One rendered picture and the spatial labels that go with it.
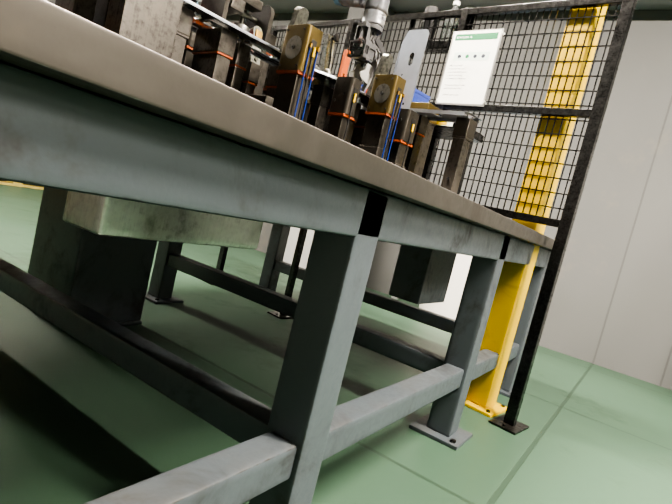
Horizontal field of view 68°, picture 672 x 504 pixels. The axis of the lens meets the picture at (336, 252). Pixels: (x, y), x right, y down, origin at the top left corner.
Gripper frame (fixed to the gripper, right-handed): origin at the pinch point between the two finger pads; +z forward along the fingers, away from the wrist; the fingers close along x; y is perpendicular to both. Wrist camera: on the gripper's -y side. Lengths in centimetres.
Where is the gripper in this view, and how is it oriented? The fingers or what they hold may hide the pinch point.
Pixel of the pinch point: (361, 89)
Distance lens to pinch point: 176.7
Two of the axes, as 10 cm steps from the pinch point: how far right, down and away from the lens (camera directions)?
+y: -6.5, -0.8, -7.6
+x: 7.2, 2.4, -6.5
